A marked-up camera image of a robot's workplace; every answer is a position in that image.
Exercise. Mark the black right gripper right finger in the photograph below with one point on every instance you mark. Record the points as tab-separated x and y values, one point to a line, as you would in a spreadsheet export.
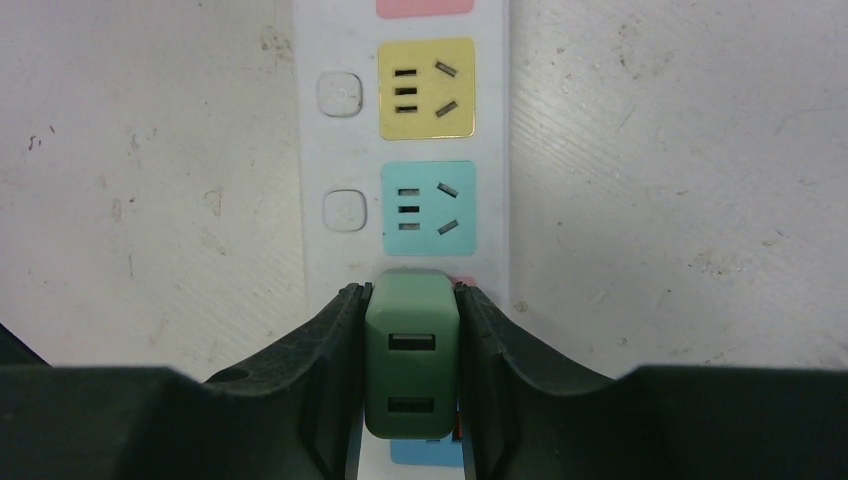
530	412

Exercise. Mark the green cube plug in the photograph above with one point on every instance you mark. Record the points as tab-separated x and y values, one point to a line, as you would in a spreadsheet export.
412	326

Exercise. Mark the white long power strip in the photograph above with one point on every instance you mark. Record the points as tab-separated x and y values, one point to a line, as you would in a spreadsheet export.
404	141

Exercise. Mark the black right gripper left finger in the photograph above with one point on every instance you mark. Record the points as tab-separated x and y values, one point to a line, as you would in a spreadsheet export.
290	411

